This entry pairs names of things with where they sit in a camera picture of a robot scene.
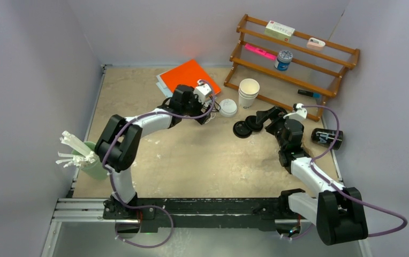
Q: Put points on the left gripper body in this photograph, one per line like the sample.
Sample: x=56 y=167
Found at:
x=192 y=108

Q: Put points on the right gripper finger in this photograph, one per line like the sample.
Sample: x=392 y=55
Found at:
x=258 y=124
x=272 y=113

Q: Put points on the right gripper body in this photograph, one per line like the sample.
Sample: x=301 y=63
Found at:
x=275 y=128

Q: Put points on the orange paper bag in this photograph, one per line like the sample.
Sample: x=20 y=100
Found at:
x=188 y=74

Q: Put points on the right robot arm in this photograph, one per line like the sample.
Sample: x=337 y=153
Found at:
x=335 y=210

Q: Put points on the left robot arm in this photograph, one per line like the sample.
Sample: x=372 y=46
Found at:
x=118 y=144

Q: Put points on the black cup lid middle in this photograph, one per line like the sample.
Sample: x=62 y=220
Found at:
x=252 y=124

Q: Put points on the black cup lid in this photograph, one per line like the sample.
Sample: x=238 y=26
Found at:
x=241 y=130
x=252 y=124

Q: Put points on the black cup lid front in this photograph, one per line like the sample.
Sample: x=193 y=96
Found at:
x=241 y=130

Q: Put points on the light blue paper bag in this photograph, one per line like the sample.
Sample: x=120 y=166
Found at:
x=163 y=87

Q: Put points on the stacked white paper cups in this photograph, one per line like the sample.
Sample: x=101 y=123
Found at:
x=248 y=91

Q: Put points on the white cup lid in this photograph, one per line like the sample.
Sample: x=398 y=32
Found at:
x=228 y=108

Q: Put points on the black paper cup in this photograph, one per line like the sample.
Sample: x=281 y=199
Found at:
x=324 y=137

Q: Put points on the black blue marker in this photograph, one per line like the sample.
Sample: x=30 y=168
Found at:
x=309 y=93

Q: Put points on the wooden shelf rack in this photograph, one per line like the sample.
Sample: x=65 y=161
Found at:
x=320 y=72

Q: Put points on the pink highlighter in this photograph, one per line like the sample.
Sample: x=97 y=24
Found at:
x=259 y=52

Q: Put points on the blue white round tin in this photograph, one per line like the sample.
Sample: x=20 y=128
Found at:
x=283 y=60

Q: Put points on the white green box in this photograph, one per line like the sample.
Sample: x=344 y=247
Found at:
x=279 y=31

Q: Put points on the pink white tape dispenser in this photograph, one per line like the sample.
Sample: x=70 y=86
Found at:
x=315 y=44

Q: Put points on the green straw holder cup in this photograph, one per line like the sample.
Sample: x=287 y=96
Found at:
x=94 y=170

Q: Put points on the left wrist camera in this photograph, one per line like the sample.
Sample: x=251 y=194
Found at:
x=202 y=91

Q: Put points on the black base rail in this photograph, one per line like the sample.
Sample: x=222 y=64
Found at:
x=150 y=214

